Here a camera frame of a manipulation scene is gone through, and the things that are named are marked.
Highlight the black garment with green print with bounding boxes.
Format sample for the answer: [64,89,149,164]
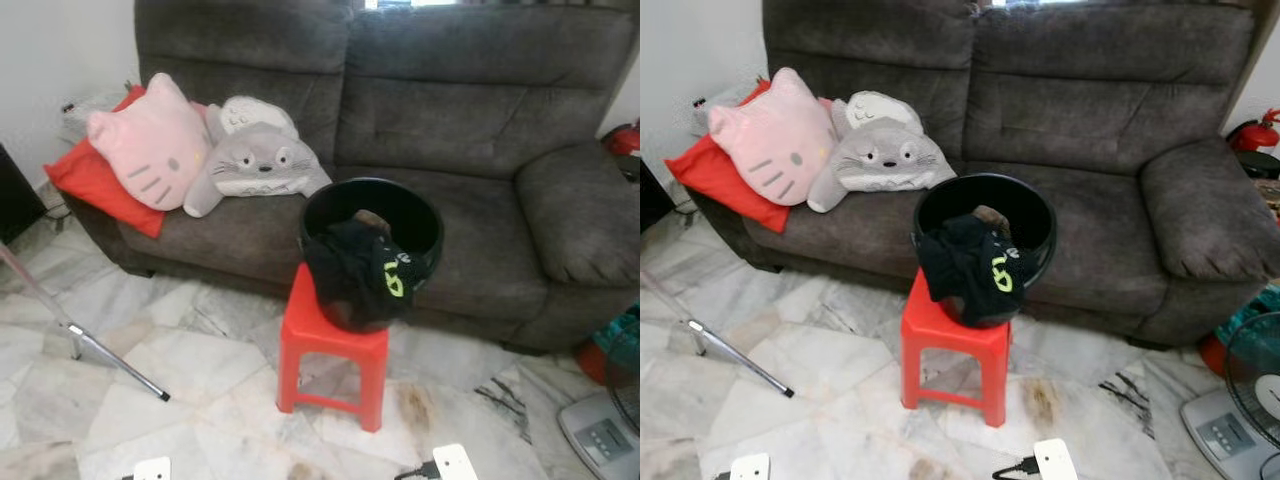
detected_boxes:
[303,218,426,334]
[916,213,1041,329]

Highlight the red cushion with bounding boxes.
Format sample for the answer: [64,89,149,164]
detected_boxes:
[665,80,791,234]
[44,85,166,239]

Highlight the red fire extinguisher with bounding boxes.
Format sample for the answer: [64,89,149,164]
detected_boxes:
[1225,107,1280,153]
[600,120,641,158]

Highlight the red rounded plastic object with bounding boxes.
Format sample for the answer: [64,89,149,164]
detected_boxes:
[573,338,611,387]
[1200,335,1233,376]

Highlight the light grey fabric bundle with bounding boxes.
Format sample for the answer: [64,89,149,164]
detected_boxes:
[692,85,756,136]
[60,88,131,141]

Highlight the chrome clothes rack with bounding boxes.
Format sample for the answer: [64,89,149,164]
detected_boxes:
[640,268,796,399]
[0,238,172,403]

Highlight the pink cat face cushion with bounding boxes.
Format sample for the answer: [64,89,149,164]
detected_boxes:
[86,72,213,212]
[707,67,836,207]

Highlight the grey floor fan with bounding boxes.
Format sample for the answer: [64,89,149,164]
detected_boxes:
[555,320,641,480]
[1180,310,1280,480]

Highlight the dark grey fabric sofa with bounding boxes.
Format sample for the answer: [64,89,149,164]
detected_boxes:
[685,0,1280,349]
[62,0,641,353]

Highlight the black plastic bucket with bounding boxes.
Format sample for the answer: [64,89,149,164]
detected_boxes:
[298,177,445,334]
[912,173,1058,329]

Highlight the grey Totoro plush cushion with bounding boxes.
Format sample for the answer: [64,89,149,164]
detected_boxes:
[807,117,958,214]
[183,122,333,219]

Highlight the pale grey sleeping plush cushion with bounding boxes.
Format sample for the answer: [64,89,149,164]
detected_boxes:
[205,95,301,141]
[830,90,926,136]

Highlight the red plastic stool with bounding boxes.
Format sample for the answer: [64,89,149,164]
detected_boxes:
[900,268,1011,429]
[277,262,390,433]

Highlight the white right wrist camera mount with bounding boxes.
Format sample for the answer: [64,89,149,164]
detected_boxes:
[1033,438,1080,480]
[432,443,480,480]

